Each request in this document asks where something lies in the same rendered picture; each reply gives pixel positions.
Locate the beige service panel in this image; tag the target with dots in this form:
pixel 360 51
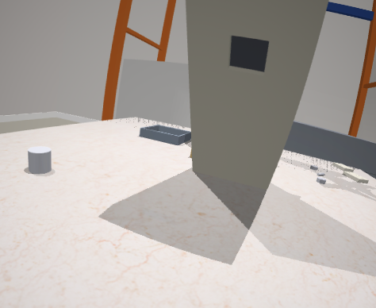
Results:
pixel 248 64

